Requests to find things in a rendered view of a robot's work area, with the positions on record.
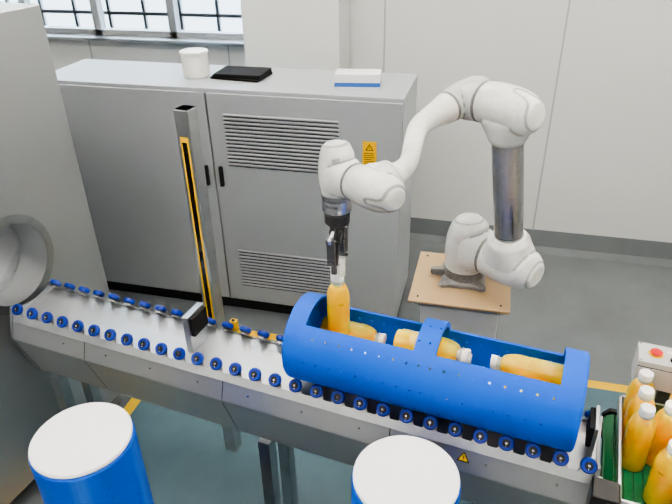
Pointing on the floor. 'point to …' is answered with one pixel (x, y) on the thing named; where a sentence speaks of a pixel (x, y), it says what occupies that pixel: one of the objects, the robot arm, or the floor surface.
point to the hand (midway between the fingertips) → (338, 269)
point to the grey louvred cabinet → (236, 180)
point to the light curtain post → (201, 226)
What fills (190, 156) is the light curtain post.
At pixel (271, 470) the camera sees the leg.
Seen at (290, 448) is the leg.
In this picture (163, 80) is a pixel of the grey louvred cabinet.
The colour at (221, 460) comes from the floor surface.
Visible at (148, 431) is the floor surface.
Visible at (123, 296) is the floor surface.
